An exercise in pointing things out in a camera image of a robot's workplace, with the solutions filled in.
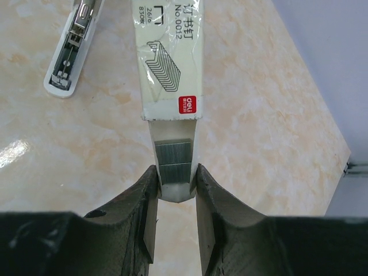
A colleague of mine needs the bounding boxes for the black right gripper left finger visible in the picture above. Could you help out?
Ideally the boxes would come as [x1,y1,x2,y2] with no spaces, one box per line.
[1,166,158,275]

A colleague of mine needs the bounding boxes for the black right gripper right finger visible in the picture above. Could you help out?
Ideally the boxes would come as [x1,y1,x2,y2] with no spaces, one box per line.
[196,165,367,275]

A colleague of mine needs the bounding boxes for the grey staple strip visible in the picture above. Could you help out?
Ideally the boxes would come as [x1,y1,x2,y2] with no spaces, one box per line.
[155,139,192,165]
[158,163,191,185]

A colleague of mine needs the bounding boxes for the white staple box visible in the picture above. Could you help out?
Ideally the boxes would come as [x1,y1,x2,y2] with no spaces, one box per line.
[43,0,104,98]

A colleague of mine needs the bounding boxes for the small white red packet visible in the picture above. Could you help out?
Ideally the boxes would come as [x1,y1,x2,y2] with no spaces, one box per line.
[132,1,205,203]

